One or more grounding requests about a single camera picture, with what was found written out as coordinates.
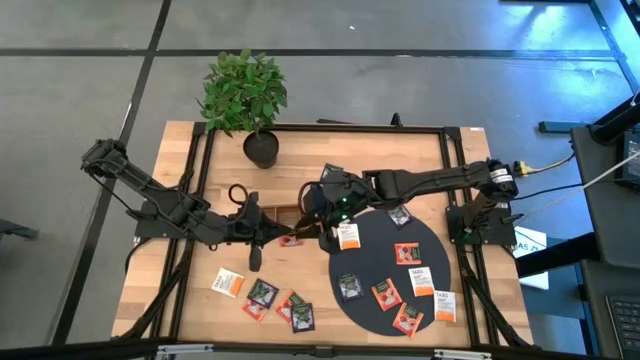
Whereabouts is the dark chair base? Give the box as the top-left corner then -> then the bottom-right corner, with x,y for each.
0,218 -> 40,241

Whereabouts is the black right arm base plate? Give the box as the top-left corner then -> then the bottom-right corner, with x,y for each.
445,203 -> 517,247

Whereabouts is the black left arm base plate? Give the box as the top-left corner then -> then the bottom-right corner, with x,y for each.
133,198 -> 211,240

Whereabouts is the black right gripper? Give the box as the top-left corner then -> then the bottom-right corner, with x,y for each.
298,171 -> 377,255

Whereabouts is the black desk leg beam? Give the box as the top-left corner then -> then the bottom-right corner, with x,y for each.
516,232 -> 601,279

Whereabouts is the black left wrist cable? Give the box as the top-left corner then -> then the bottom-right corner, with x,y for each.
228,183 -> 251,207

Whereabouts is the round dark woven placemat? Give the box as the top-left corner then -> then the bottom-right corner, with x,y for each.
328,208 -> 453,337

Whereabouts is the black power cable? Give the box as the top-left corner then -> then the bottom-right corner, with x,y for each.
509,182 -> 589,202

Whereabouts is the white box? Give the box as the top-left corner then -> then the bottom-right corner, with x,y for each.
513,225 -> 550,291

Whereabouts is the silver metal bracket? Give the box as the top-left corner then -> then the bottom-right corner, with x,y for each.
155,342 -> 215,357
432,348 -> 494,360

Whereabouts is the dark metal floor foot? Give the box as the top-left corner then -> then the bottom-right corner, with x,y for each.
538,120 -> 589,134

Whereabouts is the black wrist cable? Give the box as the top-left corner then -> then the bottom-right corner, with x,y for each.
228,183 -> 251,207
297,181 -> 324,226

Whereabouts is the black metal crossbar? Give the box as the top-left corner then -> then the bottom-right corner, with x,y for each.
0,338 -> 640,360

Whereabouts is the black left base cable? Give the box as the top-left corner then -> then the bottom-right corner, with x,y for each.
123,238 -> 151,274

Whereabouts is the black keyboard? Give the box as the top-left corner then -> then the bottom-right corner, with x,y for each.
605,293 -> 640,359

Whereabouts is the yellow power plug cable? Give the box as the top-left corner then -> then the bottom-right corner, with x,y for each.
513,152 -> 577,177

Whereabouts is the dark grey desk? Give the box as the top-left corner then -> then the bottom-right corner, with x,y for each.
579,259 -> 640,360
570,124 -> 640,269

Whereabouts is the potted green plant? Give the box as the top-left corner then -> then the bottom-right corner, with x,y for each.
196,48 -> 290,170

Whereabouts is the wooden tea organiser box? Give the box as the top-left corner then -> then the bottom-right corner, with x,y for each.
259,203 -> 304,229

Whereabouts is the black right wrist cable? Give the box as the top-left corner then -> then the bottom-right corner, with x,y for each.
297,181 -> 324,226

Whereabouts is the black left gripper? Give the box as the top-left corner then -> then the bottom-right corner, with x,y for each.
214,191 -> 297,274

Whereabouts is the blackcurrant tea bag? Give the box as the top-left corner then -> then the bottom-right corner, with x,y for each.
246,278 -> 280,310
290,302 -> 317,335
387,204 -> 414,229
337,272 -> 365,303
319,162 -> 345,184

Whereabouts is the white cable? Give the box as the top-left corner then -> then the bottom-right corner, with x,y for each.
519,149 -> 640,214

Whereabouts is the black diagonal stand beam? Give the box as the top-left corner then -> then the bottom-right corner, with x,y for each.
588,92 -> 640,146

